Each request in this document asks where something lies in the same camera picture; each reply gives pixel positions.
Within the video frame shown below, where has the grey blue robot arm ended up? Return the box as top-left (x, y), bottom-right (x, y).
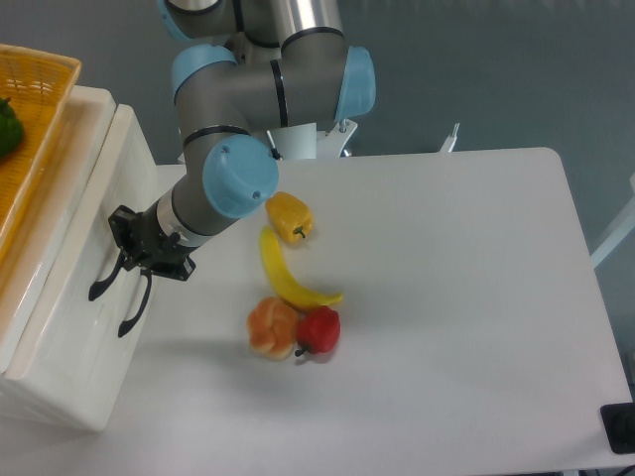
top-left (110, 1), bottom-right (376, 281)

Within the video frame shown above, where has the yellow bell pepper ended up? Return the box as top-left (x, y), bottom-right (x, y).
top-left (265, 191), bottom-right (314, 244)

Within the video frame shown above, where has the white drawer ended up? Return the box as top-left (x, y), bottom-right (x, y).
top-left (1, 273), bottom-right (147, 431)
top-left (45, 105), bottom-right (159, 285)

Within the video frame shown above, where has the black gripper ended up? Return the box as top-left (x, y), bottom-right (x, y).
top-left (108, 205), bottom-right (195, 282)

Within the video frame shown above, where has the yellow banana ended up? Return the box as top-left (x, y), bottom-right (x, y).
top-left (259, 226), bottom-right (343, 310)

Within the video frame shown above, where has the black device at table edge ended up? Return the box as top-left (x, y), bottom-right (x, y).
top-left (600, 403), bottom-right (635, 454)

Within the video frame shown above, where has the green bell pepper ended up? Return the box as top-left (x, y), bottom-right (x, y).
top-left (0, 97), bottom-right (24, 157)

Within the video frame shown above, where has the white drawer cabinet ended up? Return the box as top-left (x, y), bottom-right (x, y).
top-left (0, 84), bottom-right (165, 433)

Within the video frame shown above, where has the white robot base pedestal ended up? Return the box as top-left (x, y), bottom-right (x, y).
top-left (266, 119), bottom-right (358, 161)

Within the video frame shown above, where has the round knotted bread roll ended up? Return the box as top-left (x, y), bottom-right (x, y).
top-left (246, 297), bottom-right (300, 361)

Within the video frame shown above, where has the red bell pepper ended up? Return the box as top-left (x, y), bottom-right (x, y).
top-left (295, 305), bottom-right (341, 357)

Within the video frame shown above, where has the orange woven basket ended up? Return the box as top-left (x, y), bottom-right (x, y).
top-left (1, 44), bottom-right (81, 256)

